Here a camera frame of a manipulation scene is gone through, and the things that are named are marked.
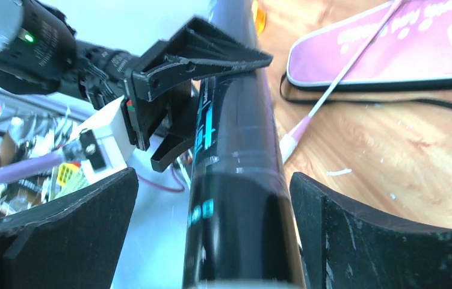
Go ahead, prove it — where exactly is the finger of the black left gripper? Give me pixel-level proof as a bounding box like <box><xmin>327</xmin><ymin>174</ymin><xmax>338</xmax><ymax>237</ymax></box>
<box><xmin>150</xmin><ymin>96</ymin><xmax>199</xmax><ymax>172</ymax></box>
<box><xmin>132</xmin><ymin>17</ymin><xmax>273</xmax><ymax>102</ymax></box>

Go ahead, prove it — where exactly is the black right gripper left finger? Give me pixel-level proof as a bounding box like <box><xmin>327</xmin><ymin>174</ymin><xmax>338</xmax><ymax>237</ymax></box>
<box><xmin>0</xmin><ymin>168</ymin><xmax>138</xmax><ymax>288</ymax></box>

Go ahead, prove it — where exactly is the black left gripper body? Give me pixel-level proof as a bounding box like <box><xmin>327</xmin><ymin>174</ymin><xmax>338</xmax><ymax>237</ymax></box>
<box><xmin>124</xmin><ymin>67</ymin><xmax>194</xmax><ymax>151</ymax></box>

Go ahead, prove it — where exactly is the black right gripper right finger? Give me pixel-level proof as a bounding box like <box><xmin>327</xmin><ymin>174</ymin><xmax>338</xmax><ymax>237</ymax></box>
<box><xmin>289</xmin><ymin>172</ymin><xmax>452</xmax><ymax>288</ymax></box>

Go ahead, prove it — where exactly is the black shuttlecock tube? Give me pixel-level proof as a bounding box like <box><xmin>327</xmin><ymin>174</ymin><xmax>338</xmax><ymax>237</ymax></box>
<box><xmin>182</xmin><ymin>0</ymin><xmax>306</xmax><ymax>289</ymax></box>

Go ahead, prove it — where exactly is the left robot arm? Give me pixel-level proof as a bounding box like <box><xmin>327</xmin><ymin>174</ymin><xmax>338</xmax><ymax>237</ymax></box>
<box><xmin>0</xmin><ymin>1</ymin><xmax>272</xmax><ymax>172</ymax></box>

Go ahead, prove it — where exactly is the pink badminton racket left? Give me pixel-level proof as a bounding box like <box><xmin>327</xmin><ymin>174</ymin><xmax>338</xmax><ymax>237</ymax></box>
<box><xmin>279</xmin><ymin>1</ymin><xmax>403</xmax><ymax>163</ymax></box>

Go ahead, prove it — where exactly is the pink racket cover bag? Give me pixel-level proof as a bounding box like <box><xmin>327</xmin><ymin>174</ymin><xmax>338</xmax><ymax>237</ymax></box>
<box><xmin>279</xmin><ymin>0</ymin><xmax>452</xmax><ymax>120</ymax></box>

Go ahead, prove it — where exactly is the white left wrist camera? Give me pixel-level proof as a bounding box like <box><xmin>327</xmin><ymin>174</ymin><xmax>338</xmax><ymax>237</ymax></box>
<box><xmin>78</xmin><ymin>96</ymin><xmax>135</xmax><ymax>184</ymax></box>

